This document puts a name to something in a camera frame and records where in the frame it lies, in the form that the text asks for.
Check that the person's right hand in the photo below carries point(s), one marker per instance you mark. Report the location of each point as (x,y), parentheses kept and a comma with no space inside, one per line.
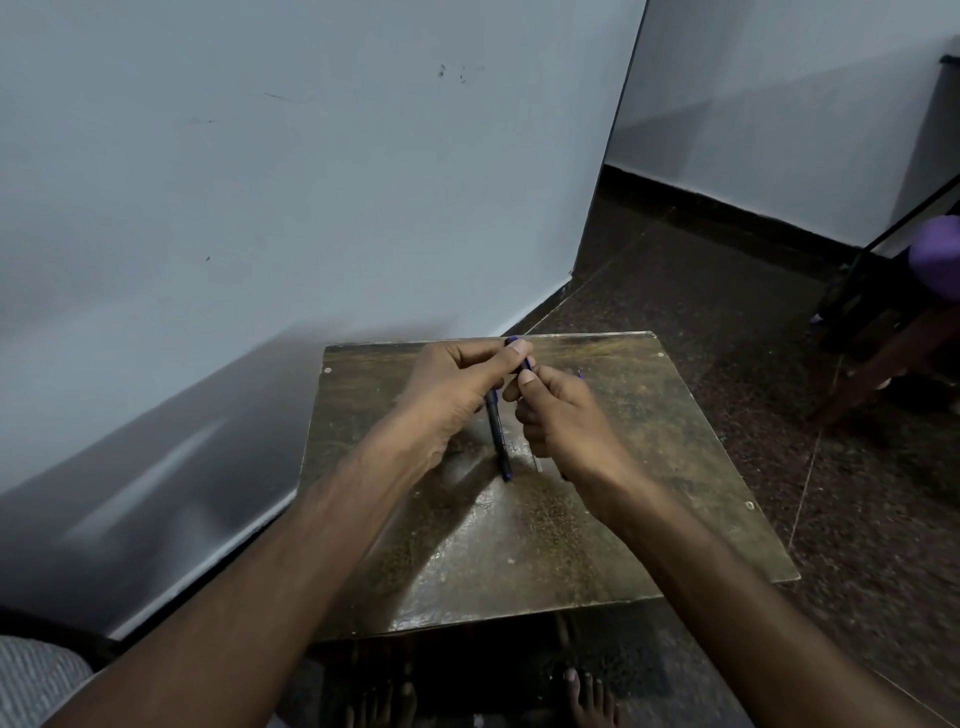
(574,427)

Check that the person's left hand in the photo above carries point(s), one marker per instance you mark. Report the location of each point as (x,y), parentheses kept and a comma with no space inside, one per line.
(439,390)

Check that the person's left thumb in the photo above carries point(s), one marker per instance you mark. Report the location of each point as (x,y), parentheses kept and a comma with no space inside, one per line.
(501,382)

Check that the person's right thumb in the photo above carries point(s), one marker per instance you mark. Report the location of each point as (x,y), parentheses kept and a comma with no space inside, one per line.
(523,386)

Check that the dark blue pen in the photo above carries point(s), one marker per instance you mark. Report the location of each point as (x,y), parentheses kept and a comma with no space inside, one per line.
(499,442)

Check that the person's right forearm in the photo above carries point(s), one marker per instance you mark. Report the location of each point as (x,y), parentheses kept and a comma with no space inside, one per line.
(735,615)

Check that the person's left forearm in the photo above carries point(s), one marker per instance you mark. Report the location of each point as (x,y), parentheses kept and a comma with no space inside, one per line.
(247,600)

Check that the person's right foot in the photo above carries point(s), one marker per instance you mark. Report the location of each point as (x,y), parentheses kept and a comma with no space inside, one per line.
(591,701)

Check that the person's foot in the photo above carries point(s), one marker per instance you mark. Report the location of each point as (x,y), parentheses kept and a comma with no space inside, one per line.
(382,709)
(591,701)

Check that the person's left foot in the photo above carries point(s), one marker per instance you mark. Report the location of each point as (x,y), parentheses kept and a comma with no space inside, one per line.
(382,709)

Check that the black tripod stand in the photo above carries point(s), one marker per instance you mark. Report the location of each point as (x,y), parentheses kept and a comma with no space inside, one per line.
(862,289)

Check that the brown wooden chair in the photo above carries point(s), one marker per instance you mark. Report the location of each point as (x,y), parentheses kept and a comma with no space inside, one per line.
(885,360)

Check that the purple round cushion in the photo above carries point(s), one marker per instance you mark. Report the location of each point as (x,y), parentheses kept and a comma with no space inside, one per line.
(937,255)

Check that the grey woven cloth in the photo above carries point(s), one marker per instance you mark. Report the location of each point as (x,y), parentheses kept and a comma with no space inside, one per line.
(34,686)

